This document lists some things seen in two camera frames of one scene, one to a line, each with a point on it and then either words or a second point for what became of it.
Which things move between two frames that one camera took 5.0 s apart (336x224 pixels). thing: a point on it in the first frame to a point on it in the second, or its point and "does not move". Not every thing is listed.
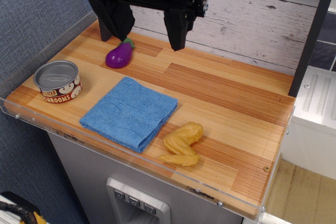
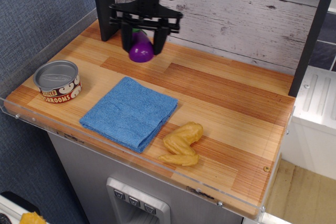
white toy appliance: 310,139 does not move
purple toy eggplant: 120,55 to 142,50
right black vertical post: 326,0 does not move
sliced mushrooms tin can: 58,81 does not move
